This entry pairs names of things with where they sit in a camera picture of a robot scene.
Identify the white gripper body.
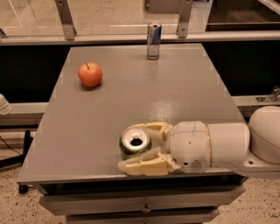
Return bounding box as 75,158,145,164
167,121,211,170

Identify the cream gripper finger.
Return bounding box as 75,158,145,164
117,147,175,176
135,122,173,147

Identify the green soda can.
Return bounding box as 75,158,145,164
119,127,152,159

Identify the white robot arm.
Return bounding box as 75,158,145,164
117,106,280,179

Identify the red apple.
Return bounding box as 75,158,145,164
78,62,102,88

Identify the silver blue energy drink can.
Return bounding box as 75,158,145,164
147,22,162,60

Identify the metal drawer knob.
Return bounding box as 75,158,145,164
142,205,151,213

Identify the grey drawer cabinet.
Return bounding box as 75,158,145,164
33,173,252,224

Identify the black stand base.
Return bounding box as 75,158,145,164
0,130,33,194

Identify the white object at left edge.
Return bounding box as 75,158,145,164
0,94,13,116

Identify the right metal railing bracket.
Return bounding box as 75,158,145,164
177,0,193,39

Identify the metal railing bracket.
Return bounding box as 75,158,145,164
55,0,77,40
177,0,193,39

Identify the left metal railing bracket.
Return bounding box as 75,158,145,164
55,0,77,40

